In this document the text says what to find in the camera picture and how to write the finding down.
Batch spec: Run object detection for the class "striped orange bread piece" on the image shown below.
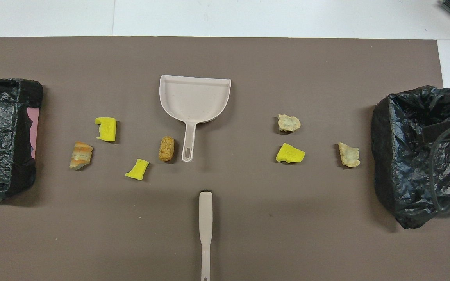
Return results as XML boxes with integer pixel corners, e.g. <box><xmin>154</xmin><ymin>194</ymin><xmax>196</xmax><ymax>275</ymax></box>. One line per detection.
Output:
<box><xmin>69</xmin><ymin>141</ymin><xmax>93</xmax><ymax>171</ymax></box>

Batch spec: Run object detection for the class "yellow notched sponge block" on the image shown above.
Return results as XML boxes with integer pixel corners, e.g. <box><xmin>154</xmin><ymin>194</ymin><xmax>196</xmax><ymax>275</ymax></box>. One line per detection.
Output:
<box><xmin>95</xmin><ymin>117</ymin><xmax>117</xmax><ymax>142</ymax></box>

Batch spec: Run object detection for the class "pink bin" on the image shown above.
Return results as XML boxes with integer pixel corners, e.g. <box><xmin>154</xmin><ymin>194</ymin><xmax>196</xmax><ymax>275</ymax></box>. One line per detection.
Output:
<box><xmin>27</xmin><ymin>107</ymin><xmax>40</xmax><ymax>158</ymax></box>

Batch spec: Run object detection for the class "brown table mat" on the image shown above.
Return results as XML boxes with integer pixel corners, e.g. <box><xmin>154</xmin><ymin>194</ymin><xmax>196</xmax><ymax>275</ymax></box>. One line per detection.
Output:
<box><xmin>0</xmin><ymin>36</ymin><xmax>450</xmax><ymax>281</ymax></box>

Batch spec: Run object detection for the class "beige plastic dustpan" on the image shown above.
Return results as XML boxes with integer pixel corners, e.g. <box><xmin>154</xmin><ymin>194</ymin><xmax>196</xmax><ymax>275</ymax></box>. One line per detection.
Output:
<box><xmin>159</xmin><ymin>75</ymin><xmax>232</xmax><ymax>162</ymax></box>

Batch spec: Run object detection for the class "yellow waisted sponge piece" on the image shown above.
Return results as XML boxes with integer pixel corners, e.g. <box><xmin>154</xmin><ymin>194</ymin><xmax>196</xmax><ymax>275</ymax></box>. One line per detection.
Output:
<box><xmin>125</xmin><ymin>158</ymin><xmax>150</xmax><ymax>181</ymax></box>

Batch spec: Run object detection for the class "beige hand brush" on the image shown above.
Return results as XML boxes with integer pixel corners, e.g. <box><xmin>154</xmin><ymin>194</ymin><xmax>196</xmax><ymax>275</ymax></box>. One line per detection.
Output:
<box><xmin>199</xmin><ymin>191</ymin><xmax>213</xmax><ymax>281</ymax></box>

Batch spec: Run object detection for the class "brown bread roll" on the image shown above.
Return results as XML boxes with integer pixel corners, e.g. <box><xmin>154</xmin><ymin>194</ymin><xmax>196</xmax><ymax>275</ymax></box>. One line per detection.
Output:
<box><xmin>159</xmin><ymin>135</ymin><xmax>175</xmax><ymax>162</ymax></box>

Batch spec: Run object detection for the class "black trash bag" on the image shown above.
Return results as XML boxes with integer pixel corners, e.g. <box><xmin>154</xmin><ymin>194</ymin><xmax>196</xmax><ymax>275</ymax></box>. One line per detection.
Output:
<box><xmin>0</xmin><ymin>78</ymin><xmax>44</xmax><ymax>201</ymax></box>
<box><xmin>371</xmin><ymin>85</ymin><xmax>450</xmax><ymax>229</ymax></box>

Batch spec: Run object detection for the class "yellow sponge wedge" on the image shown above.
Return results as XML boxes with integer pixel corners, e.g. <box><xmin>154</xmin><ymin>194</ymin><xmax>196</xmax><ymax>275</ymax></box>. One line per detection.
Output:
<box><xmin>275</xmin><ymin>142</ymin><xmax>306</xmax><ymax>164</ymax></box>

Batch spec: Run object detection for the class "pale round snack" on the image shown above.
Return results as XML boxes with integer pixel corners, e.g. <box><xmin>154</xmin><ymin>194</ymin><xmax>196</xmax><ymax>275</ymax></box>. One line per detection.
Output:
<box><xmin>278</xmin><ymin>114</ymin><xmax>301</xmax><ymax>133</ymax></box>

